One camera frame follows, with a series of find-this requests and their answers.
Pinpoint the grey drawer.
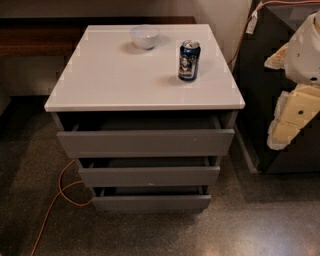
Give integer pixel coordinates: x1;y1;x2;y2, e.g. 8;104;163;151
92;186;211;212
79;157;220;187
57;129;234;158

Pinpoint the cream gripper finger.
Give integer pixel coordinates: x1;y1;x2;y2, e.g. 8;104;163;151
264;44;288;70
267;84;320;150

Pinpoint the grey bottom drawer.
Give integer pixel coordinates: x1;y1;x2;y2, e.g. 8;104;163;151
92;186;211;212

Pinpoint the dark grey bin cabinet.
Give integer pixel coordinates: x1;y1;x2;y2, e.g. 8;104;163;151
233;0;320;173

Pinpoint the white top drawer cabinet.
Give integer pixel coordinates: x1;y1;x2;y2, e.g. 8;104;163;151
44;23;246;214

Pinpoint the blue soda can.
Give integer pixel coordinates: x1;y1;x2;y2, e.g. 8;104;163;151
178;40;201;81

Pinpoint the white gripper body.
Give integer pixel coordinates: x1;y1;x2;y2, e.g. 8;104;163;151
285;10;320;85

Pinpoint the orange cable with tag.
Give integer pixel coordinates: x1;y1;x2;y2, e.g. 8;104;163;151
227;0;320;66

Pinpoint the dark wooden bench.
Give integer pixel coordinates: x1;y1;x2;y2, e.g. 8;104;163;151
0;16;196;57

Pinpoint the white bowl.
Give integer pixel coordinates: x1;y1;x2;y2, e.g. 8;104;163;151
129;25;160;50

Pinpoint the orange floor cable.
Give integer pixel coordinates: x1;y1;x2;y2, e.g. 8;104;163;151
29;159;93;256

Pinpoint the grey top drawer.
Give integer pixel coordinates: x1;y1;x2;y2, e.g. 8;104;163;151
57;129;234;158

